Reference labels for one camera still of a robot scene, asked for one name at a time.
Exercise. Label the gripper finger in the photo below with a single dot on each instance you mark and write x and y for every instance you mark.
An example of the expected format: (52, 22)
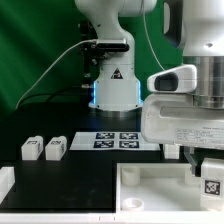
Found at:
(190, 155)

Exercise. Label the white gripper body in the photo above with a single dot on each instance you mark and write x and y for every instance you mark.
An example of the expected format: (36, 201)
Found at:
(173, 119)

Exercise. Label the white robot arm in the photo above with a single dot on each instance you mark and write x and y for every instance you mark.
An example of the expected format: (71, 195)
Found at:
(196, 26)

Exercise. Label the white marker sheet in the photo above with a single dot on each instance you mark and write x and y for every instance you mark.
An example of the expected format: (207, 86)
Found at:
(131, 141)

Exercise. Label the white front obstacle bar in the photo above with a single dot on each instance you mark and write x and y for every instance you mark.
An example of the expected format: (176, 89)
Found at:
(123, 218)

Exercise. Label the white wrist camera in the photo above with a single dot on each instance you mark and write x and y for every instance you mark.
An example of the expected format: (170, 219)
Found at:
(181, 79)

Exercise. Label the black camera on stand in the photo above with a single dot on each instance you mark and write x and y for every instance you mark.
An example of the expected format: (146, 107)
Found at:
(94, 53)

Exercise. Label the white left obstacle wall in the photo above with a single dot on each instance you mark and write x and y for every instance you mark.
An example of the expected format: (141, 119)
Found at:
(7, 180)

